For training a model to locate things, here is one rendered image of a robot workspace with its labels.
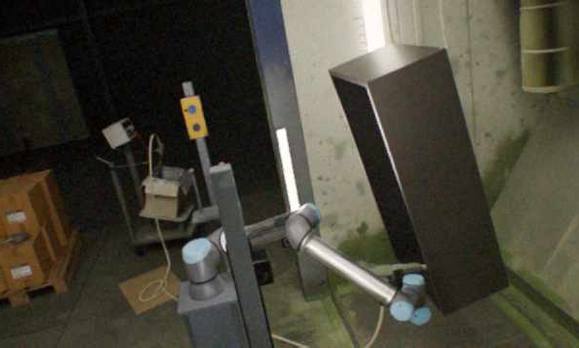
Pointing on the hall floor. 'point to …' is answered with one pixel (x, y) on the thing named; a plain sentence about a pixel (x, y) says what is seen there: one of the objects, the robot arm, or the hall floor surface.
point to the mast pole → (240, 254)
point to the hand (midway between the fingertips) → (385, 275)
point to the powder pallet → (62, 272)
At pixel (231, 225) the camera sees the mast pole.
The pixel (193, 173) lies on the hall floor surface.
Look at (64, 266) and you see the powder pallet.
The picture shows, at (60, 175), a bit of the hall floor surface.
